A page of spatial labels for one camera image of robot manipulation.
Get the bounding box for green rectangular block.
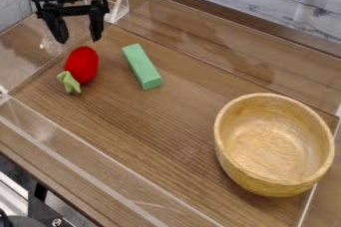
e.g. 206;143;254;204
123;44;163;91

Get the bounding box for clear acrylic tray walls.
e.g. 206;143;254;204
0;0;341;227

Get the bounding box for wooden bowl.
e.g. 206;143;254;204
213;93;336;197

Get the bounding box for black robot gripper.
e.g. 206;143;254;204
32;0;110;44

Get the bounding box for black table clamp bracket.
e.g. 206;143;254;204
28;183;75;227

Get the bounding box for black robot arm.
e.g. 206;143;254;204
32;0;110;44

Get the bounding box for red plush strawberry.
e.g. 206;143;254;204
58;46;99;94

